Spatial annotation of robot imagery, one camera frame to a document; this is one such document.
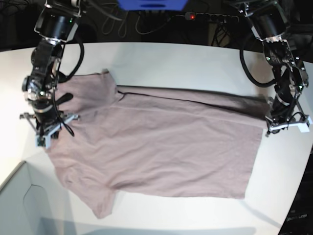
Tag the mauve t-shirt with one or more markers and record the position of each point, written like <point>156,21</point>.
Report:
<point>160,142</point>

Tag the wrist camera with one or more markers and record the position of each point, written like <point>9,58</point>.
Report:
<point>304,127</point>
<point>44,141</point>

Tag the blue plastic bin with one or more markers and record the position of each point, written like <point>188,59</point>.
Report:
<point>140,5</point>

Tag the black power strip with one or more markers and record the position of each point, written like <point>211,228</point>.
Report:
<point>211,18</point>

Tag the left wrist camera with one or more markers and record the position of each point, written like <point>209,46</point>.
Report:
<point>304,127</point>

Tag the white cardboard box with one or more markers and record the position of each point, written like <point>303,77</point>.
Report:
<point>30,206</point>

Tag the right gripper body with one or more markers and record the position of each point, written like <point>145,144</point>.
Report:
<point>50,130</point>

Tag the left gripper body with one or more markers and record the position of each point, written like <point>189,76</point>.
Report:
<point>280,122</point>

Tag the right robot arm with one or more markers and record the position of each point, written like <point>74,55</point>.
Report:
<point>57,25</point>

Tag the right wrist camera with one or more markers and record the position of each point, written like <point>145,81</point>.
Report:
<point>44,141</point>

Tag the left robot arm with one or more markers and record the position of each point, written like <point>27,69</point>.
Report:
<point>269,25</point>

